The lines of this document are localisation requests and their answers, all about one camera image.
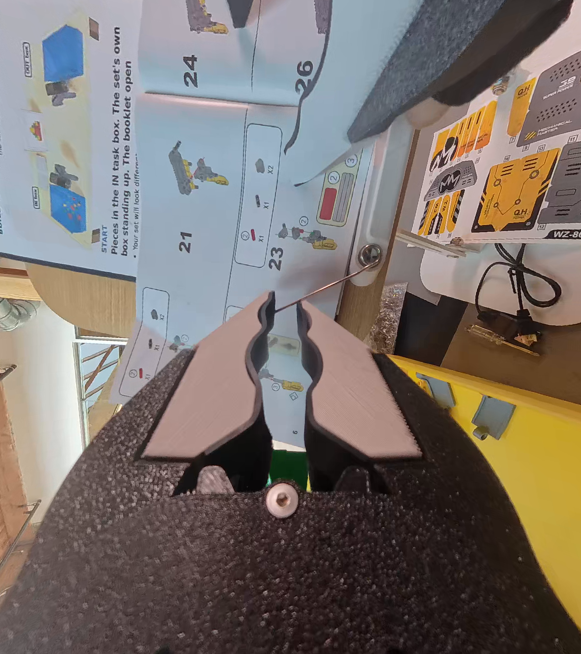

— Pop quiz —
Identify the green plastic bin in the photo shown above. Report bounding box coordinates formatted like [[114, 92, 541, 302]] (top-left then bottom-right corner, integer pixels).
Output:
[[269, 449, 312, 492]]

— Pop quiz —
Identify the yellow plastic bin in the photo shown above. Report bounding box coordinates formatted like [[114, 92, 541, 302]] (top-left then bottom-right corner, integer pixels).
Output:
[[387, 355, 581, 654]]

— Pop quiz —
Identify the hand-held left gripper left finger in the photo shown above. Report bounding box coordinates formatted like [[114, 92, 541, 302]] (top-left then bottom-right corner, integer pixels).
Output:
[[142, 291, 276, 463]]

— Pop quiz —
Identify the grey curved lego panel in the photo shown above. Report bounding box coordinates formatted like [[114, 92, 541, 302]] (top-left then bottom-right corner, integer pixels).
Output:
[[415, 373, 456, 409], [472, 396, 517, 441]]

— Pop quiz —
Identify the small bubble wrap piece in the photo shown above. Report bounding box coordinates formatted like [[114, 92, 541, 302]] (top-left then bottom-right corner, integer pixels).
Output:
[[367, 283, 410, 354]]

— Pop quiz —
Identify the lego instruction booklet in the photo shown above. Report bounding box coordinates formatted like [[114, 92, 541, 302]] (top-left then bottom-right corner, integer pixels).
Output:
[[109, 0, 379, 451]]

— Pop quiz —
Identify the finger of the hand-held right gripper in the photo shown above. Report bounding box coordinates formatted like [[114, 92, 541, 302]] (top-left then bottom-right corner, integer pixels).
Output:
[[226, 0, 265, 30], [282, 0, 424, 154]]

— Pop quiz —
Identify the laminated instruction sheet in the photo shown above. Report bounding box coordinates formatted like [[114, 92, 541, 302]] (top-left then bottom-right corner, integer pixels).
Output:
[[0, 0, 144, 282]]

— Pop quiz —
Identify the black cable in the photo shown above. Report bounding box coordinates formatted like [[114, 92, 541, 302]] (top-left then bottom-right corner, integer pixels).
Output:
[[467, 243, 563, 356]]

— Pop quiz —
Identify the lego sticker sheet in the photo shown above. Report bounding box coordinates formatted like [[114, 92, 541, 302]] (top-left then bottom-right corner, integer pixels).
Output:
[[412, 38, 581, 247]]

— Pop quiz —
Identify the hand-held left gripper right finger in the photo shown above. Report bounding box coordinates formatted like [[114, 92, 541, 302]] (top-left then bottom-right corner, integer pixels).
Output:
[[297, 300, 423, 464]]

